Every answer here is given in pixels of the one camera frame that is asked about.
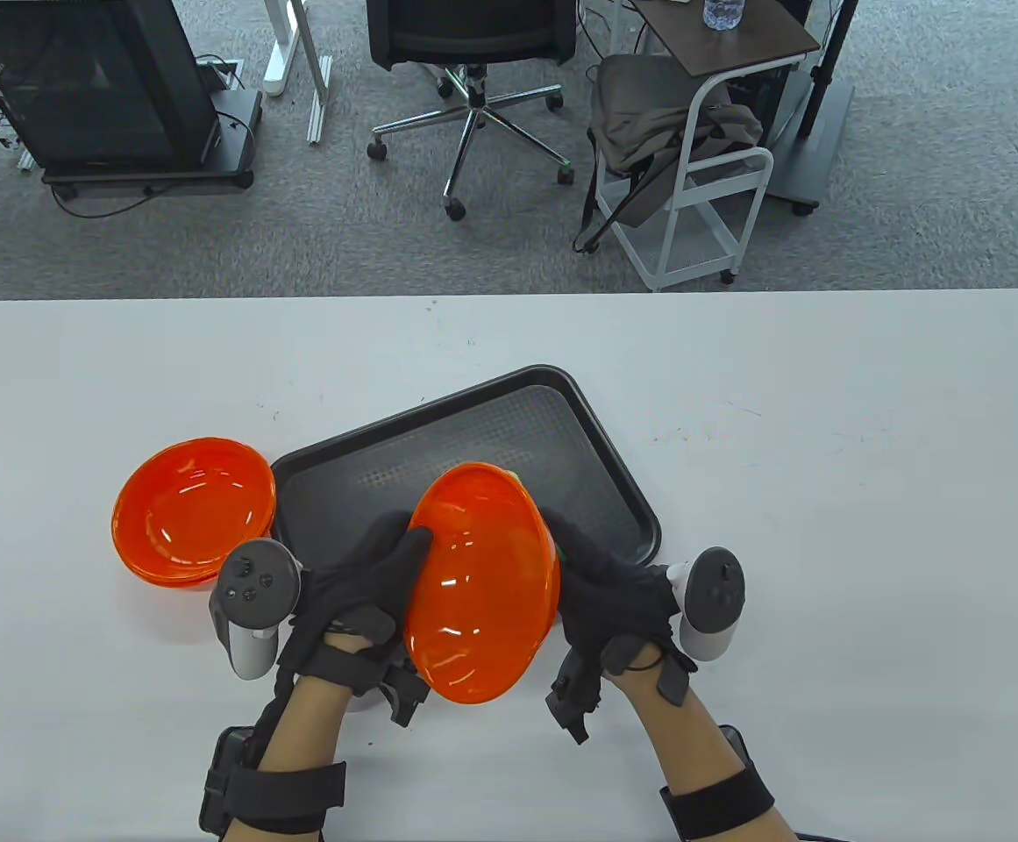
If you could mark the person's right hand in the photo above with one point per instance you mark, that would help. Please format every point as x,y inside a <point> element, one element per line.
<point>614,614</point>

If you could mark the orange plastic bowl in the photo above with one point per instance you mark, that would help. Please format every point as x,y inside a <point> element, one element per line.
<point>482,588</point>

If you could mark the grey brown bag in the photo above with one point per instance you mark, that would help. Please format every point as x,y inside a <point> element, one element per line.
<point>649,132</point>

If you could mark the grey white left controller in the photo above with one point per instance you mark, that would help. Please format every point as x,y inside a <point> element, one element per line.
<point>250,605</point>

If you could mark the white desk leg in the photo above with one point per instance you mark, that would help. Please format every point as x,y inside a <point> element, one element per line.
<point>298,61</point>

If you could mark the clear water bottle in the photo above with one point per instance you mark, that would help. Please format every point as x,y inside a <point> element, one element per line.
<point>723,12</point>

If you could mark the person's left thumb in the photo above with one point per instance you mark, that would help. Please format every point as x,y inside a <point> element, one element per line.
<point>410,548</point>

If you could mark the black screen on wheeled stand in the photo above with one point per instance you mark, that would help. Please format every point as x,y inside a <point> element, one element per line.
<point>96,79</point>

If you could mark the black plastic tray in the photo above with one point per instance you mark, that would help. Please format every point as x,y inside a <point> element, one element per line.
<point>473,438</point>

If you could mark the stack of orange bowls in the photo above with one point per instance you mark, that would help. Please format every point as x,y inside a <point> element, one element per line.
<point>188,513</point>

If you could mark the grey white right controller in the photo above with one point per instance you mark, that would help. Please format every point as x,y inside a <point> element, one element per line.
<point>712,605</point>

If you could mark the white cart with brown top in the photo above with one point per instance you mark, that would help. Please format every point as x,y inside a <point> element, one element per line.
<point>710,132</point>

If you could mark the black office chair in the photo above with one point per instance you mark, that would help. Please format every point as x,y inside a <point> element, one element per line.
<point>473,53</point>

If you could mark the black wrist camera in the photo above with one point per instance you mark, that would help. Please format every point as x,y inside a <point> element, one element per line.
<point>403,693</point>
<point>577,697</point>

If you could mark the grey floor stand with pole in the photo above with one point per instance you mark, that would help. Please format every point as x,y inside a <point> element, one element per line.
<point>811,132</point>

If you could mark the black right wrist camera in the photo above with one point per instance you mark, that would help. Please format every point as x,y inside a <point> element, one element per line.
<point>577,697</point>

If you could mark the person's right fingers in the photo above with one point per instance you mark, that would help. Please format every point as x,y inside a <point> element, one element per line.
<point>572,544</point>

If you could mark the grey white controller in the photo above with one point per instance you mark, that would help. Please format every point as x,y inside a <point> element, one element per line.
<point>712,605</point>
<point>250,605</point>

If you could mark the person's left forearm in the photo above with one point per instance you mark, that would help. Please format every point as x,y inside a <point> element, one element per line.
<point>307,728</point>

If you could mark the person's right forearm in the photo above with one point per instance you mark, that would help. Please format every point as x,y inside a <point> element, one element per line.
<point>693,754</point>

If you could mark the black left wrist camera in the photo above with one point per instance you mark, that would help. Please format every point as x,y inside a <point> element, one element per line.
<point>403,693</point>

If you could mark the person's left hand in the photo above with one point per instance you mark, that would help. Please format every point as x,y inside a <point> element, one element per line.
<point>342,596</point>

